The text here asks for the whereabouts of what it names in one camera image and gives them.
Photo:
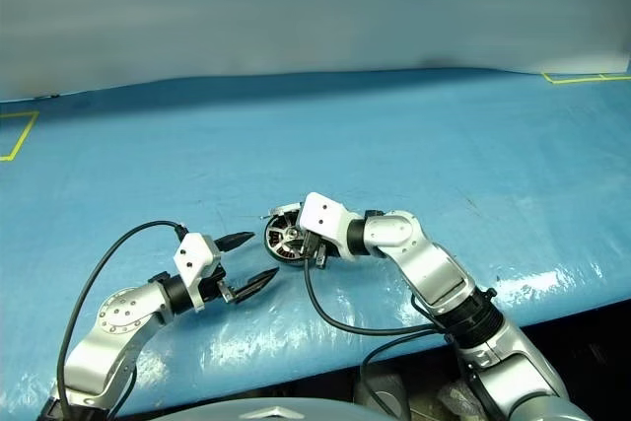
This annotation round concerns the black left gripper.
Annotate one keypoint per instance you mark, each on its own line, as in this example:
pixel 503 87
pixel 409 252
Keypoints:
pixel 213 285

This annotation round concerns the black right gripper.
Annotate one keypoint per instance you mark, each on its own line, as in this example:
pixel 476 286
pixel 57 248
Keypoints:
pixel 310 243

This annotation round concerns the black motor rotor bell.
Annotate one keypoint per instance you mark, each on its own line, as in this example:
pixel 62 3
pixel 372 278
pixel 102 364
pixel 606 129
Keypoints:
pixel 276 249

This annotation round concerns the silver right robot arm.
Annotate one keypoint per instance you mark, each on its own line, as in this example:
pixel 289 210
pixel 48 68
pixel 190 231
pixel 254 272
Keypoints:
pixel 434 268

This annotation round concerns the blue plastic table cover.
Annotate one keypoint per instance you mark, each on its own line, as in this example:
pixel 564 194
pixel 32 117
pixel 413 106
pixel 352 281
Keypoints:
pixel 394 145

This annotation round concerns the grey robot torso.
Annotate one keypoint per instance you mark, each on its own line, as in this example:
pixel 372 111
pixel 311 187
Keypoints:
pixel 276 413

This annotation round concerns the dark rounded housing grey disc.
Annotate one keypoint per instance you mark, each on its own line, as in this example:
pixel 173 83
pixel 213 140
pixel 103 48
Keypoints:
pixel 387 399

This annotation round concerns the crumpled clear plastic wrap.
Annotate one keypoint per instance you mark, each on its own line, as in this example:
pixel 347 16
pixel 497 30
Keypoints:
pixel 456 399

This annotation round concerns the white backdrop panel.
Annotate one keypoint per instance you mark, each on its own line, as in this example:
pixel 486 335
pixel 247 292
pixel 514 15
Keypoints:
pixel 296 7

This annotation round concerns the small black backdrop clip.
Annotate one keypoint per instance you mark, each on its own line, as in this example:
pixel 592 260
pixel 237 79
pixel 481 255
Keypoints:
pixel 47 95

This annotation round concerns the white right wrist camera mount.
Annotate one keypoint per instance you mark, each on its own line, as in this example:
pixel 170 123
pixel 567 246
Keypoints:
pixel 323 214

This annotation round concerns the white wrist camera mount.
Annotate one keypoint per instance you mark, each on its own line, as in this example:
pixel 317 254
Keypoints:
pixel 194 256
pixel 323 214

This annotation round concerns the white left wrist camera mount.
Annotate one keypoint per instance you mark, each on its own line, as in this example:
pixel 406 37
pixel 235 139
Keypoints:
pixel 194 256

